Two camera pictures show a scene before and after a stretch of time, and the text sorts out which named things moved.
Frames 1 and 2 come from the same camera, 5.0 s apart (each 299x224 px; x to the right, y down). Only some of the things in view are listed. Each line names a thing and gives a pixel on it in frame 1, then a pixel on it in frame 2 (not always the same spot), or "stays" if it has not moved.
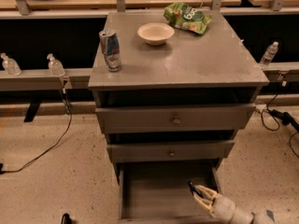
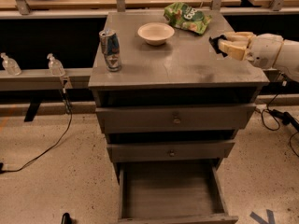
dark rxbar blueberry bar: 193,189 → 214,42
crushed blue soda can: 110,49 stays
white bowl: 156,34 stays
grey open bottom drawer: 158,192 stays
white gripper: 224,207 → 265,50
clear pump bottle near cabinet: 55,66 stays
